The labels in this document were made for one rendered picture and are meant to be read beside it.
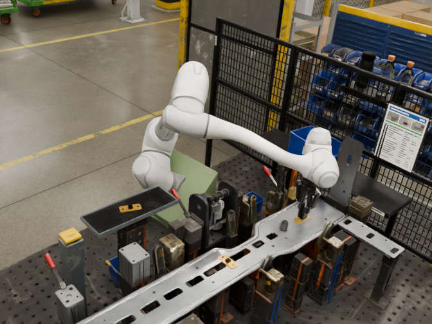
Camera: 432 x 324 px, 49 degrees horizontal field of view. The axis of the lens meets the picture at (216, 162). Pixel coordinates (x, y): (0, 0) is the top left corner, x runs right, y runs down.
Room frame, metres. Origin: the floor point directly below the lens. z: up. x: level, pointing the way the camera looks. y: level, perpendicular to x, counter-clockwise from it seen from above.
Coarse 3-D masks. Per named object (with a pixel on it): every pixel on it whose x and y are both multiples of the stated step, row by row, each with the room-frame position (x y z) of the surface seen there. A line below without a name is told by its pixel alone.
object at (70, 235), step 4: (72, 228) 1.34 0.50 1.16; (64, 232) 1.32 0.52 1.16; (68, 232) 1.32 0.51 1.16; (72, 232) 1.32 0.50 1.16; (76, 232) 1.33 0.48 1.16; (60, 236) 1.30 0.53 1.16; (64, 236) 1.30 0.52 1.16; (68, 236) 1.30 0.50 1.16; (72, 236) 1.30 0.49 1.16; (76, 236) 1.31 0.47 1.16; (80, 236) 1.31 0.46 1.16; (64, 240) 1.28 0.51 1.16; (68, 240) 1.28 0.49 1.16; (72, 240) 1.29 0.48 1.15
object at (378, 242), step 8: (344, 224) 1.73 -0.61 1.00; (352, 224) 1.74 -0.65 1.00; (360, 224) 1.74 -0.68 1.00; (352, 232) 1.68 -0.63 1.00; (360, 232) 1.69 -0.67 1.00; (368, 232) 1.69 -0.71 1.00; (376, 232) 1.70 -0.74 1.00; (368, 240) 1.63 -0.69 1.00; (376, 240) 1.64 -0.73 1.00; (384, 240) 1.64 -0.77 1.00; (376, 248) 1.59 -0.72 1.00; (384, 248) 1.59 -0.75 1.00; (392, 248) 1.60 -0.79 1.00; (400, 248) 1.60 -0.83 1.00; (392, 256) 1.54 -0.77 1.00
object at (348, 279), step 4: (352, 236) 1.70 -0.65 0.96; (360, 240) 1.70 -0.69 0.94; (356, 244) 1.68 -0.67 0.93; (356, 248) 1.70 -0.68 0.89; (356, 252) 1.71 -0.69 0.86; (352, 256) 1.69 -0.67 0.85; (348, 260) 1.69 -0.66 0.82; (352, 260) 1.70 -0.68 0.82; (348, 264) 1.69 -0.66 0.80; (352, 264) 1.71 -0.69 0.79; (348, 268) 1.69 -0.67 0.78; (348, 272) 1.70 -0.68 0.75; (348, 276) 1.71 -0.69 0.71; (344, 280) 1.68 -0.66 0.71; (348, 280) 1.69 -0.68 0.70; (352, 280) 1.69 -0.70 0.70; (348, 284) 1.66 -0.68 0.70
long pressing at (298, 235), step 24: (288, 216) 1.76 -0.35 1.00; (312, 216) 1.77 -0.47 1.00; (336, 216) 1.79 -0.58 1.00; (264, 240) 1.57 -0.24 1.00; (288, 240) 1.58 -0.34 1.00; (192, 264) 1.39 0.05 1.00; (216, 264) 1.40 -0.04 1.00; (240, 264) 1.41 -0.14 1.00; (144, 288) 1.24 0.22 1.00; (168, 288) 1.25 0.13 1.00; (192, 288) 1.26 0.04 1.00; (216, 288) 1.27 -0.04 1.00; (96, 312) 1.11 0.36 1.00; (120, 312) 1.12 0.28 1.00; (168, 312) 1.14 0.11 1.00
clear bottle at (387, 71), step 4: (392, 56) 2.27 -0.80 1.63; (388, 60) 2.27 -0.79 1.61; (392, 60) 2.26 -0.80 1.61; (384, 64) 2.28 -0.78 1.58; (388, 64) 2.26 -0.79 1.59; (392, 64) 2.26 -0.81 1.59; (384, 68) 2.26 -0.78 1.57; (388, 68) 2.25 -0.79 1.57; (392, 68) 2.25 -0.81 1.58; (384, 72) 2.25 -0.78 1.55; (388, 72) 2.24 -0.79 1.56; (392, 72) 2.25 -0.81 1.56; (384, 76) 2.25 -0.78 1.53; (388, 76) 2.24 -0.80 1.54; (392, 76) 2.25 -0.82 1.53; (380, 84) 2.26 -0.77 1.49; (380, 88) 2.25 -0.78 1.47; (384, 88) 2.24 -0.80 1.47; (376, 92) 2.27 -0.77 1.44; (380, 92) 2.25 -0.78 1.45; (388, 92) 2.25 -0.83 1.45
